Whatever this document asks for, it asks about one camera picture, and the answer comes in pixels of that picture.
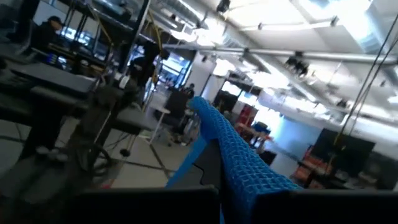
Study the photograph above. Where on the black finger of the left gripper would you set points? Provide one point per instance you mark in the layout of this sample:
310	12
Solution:
155	207
326	208

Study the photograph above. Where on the blue elastic bandage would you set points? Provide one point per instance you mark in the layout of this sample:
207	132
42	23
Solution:
245	168

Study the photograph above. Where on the black office chair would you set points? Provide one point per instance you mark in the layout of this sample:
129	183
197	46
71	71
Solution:
176	107

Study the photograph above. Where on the red rack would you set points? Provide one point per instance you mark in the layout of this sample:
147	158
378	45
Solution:
247	118

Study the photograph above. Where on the silver ceiling pipe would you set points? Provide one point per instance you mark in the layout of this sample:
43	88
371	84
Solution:
326	56

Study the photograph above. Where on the grey desk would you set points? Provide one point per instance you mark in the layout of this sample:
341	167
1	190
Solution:
46	76

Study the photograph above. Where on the person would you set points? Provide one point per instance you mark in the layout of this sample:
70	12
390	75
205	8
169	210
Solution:
46	32

